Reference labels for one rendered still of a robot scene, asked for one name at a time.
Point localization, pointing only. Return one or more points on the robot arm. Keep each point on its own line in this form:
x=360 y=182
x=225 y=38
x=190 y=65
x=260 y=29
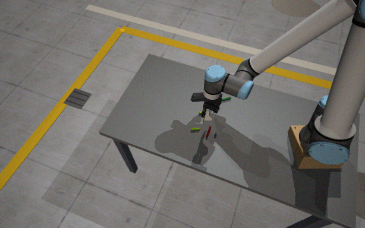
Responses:
x=333 y=128

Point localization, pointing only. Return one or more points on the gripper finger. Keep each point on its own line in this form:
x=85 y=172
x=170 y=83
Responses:
x=205 y=115

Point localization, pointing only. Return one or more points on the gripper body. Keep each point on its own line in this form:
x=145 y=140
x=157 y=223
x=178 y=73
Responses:
x=213 y=103

